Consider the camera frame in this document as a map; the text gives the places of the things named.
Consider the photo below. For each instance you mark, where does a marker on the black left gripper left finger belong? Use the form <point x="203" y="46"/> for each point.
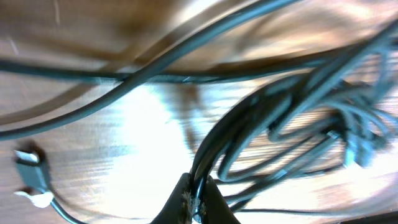
<point x="178" y="208"/>

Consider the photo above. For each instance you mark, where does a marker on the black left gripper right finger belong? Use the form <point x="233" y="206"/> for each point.
<point x="214" y="209"/>

